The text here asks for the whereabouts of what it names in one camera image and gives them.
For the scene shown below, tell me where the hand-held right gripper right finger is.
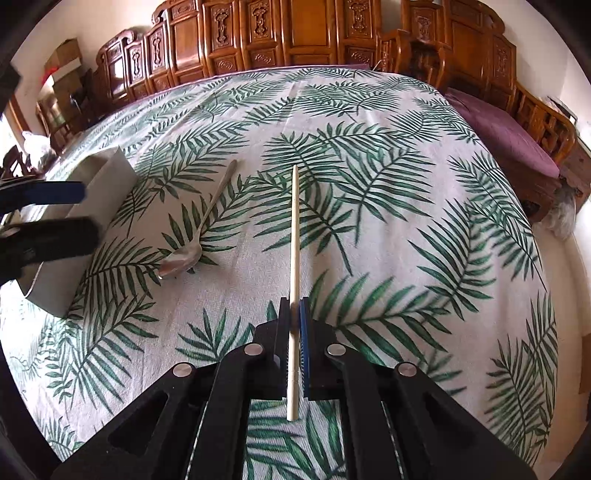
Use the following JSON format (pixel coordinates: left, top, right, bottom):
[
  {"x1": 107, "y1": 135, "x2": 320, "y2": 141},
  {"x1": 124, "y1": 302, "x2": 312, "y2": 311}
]
[{"x1": 298, "y1": 298, "x2": 539, "y2": 480}]

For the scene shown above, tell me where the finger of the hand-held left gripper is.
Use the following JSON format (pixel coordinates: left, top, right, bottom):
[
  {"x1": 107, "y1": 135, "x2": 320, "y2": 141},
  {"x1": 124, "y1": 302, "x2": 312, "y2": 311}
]
[
  {"x1": 0, "y1": 216, "x2": 101, "y2": 268},
  {"x1": 0, "y1": 180, "x2": 88, "y2": 215}
]

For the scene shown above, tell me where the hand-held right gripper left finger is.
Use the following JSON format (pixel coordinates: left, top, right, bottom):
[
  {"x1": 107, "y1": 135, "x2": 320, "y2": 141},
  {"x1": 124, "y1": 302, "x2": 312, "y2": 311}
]
[{"x1": 51, "y1": 298, "x2": 291, "y2": 480}]

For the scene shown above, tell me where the grey rectangular utensil container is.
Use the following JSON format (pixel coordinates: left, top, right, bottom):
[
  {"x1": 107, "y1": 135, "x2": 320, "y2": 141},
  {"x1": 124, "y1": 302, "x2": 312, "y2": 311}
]
[{"x1": 18, "y1": 147, "x2": 139, "y2": 319}]

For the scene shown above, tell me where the light wooden chopstick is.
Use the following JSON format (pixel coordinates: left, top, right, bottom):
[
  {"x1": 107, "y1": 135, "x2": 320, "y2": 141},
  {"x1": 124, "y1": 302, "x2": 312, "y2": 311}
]
[{"x1": 286, "y1": 165, "x2": 301, "y2": 423}]

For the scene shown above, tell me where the metal spoon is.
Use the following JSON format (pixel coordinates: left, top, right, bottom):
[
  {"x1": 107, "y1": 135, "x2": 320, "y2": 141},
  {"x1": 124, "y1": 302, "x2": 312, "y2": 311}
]
[{"x1": 158, "y1": 159, "x2": 238, "y2": 280}]

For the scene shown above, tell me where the dark wooden chair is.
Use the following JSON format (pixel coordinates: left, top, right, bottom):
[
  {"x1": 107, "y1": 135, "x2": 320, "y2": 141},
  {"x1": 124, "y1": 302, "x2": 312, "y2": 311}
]
[{"x1": 0, "y1": 144, "x2": 29, "y2": 182}]

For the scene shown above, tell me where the white plastic bag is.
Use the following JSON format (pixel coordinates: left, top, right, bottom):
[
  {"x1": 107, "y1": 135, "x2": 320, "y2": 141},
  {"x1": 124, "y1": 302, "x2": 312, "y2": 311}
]
[{"x1": 21, "y1": 130, "x2": 52, "y2": 158}]

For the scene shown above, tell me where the dark cardboard box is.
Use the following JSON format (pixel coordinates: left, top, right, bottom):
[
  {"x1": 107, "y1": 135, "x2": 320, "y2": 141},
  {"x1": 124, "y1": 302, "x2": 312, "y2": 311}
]
[{"x1": 50, "y1": 78, "x2": 94, "y2": 136}]

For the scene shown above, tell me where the white cardboard box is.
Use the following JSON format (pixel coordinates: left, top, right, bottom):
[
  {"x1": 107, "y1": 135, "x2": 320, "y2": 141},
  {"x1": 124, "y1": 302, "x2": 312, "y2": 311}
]
[{"x1": 43, "y1": 64, "x2": 85, "y2": 88}]

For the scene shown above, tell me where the brown cardboard box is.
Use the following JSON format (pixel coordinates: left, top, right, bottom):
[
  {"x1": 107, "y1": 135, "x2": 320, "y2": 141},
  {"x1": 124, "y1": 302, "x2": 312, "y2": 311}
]
[{"x1": 44, "y1": 39, "x2": 84, "y2": 70}]

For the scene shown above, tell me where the purple armchair cushion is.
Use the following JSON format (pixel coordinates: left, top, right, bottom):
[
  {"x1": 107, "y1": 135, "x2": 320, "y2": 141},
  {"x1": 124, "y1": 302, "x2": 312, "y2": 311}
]
[{"x1": 443, "y1": 88, "x2": 561, "y2": 178}]

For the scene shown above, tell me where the clear plastic bag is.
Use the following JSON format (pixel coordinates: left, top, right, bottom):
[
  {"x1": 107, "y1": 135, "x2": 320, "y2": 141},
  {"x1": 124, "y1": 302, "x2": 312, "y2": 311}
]
[{"x1": 547, "y1": 188, "x2": 579, "y2": 240}]

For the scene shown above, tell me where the carved wooden sofa bench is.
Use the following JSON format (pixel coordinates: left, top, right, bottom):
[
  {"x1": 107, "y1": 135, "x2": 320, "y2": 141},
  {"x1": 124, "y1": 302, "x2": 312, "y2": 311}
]
[{"x1": 95, "y1": 0, "x2": 402, "y2": 116}]

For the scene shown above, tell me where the wooden side table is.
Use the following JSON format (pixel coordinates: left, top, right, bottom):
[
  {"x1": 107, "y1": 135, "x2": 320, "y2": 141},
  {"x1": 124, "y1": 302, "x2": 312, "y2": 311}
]
[{"x1": 558, "y1": 137, "x2": 591, "y2": 206}]

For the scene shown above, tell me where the carved wooden armchair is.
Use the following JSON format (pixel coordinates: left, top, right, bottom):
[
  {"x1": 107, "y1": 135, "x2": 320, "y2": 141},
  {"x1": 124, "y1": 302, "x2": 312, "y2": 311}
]
[{"x1": 379, "y1": 0, "x2": 578, "y2": 222}]

